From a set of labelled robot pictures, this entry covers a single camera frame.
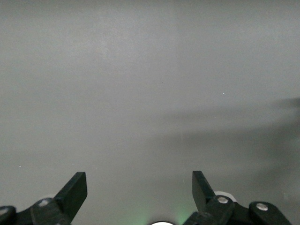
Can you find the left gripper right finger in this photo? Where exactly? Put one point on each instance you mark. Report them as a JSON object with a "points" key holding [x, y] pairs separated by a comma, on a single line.
{"points": [[201, 192]]}

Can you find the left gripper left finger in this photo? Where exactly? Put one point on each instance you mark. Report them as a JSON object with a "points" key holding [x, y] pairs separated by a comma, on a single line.
{"points": [[72, 194]]}

